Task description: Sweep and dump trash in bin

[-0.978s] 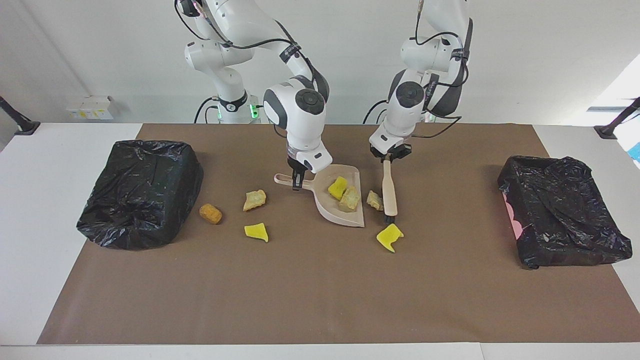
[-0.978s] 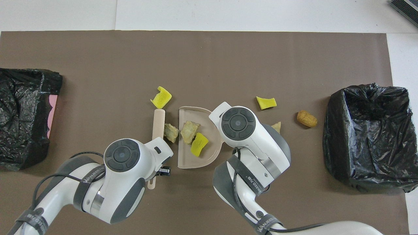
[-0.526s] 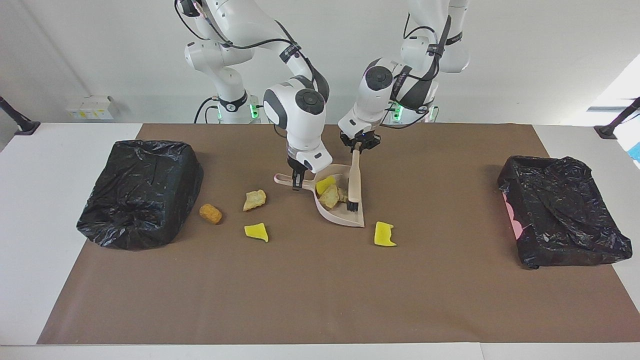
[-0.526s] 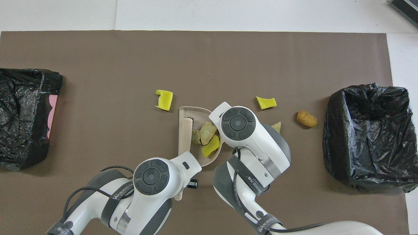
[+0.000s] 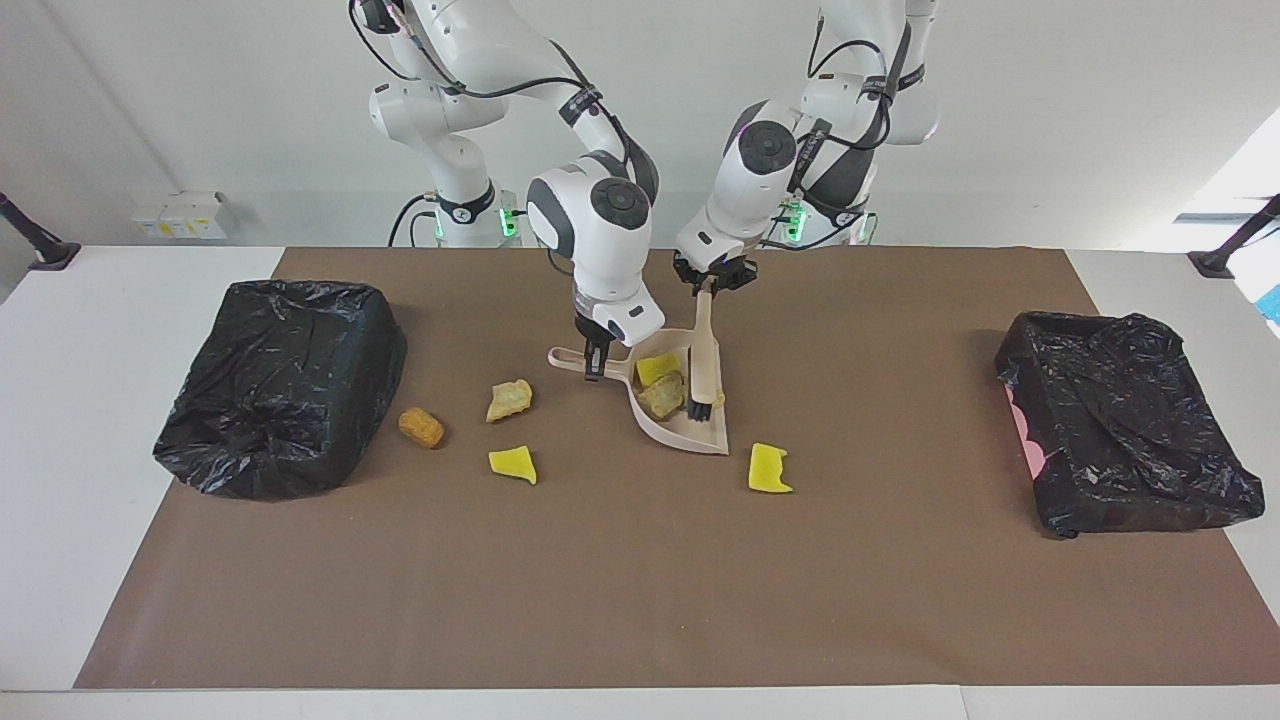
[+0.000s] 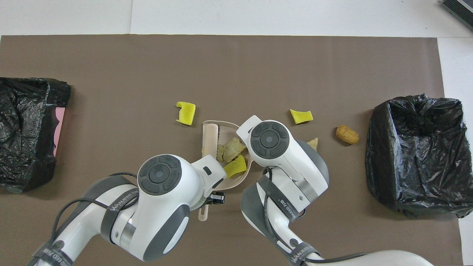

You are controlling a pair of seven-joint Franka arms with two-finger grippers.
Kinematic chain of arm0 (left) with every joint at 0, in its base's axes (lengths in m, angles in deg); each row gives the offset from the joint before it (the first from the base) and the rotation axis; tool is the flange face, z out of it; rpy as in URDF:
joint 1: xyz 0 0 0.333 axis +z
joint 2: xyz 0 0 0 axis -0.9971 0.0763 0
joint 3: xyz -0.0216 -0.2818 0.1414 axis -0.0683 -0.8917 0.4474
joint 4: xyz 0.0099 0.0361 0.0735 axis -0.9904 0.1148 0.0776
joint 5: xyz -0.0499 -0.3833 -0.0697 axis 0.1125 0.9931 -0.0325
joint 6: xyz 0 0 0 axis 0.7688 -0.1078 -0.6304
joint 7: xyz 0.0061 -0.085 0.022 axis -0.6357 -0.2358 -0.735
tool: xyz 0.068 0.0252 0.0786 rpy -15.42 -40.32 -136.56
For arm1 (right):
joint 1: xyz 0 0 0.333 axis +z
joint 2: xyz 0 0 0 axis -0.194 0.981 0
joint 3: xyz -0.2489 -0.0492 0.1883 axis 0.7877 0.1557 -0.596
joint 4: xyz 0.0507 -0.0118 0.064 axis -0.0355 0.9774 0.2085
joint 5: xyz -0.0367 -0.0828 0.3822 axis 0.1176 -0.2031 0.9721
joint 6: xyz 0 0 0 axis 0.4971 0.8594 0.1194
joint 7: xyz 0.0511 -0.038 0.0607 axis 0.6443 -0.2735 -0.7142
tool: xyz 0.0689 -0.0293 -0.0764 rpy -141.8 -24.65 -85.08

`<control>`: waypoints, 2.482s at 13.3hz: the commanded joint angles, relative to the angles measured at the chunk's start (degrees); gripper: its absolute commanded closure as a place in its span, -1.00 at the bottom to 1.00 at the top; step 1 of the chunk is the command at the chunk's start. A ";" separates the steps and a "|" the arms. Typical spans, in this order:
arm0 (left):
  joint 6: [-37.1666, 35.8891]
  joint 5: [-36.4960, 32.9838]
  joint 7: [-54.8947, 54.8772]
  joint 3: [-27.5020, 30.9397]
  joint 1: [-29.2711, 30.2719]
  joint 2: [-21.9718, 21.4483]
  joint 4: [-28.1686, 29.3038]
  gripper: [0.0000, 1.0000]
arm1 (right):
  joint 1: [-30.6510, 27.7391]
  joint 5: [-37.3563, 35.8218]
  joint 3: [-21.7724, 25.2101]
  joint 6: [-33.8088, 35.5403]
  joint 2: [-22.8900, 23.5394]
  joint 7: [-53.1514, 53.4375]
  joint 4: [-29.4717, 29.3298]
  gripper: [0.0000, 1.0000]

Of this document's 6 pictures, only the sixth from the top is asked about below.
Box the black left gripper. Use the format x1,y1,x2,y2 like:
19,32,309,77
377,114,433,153
192,192,225,208

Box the beige plastic dustpan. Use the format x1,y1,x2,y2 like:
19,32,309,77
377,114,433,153
202,120,255,191

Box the orange bread-like trash piece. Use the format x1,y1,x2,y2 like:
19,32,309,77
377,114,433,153
223,137,247,163

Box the beige hand brush black bristles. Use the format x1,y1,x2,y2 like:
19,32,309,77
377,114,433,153
198,124,222,222

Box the notched yellow sponge piece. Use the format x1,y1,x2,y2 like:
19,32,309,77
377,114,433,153
176,102,196,126

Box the brown cork-like trash piece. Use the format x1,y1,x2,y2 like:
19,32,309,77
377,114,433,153
336,125,360,144

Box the pink bin with black bag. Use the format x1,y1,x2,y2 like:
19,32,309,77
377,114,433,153
0,77,71,194

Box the tall bin with black bag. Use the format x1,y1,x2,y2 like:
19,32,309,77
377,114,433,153
365,94,473,218

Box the brown paper table mat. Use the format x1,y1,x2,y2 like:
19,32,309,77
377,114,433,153
0,35,464,266

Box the black ribbed device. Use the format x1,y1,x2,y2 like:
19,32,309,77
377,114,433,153
442,0,473,32

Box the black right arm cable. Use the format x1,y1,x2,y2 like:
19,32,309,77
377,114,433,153
264,167,371,263

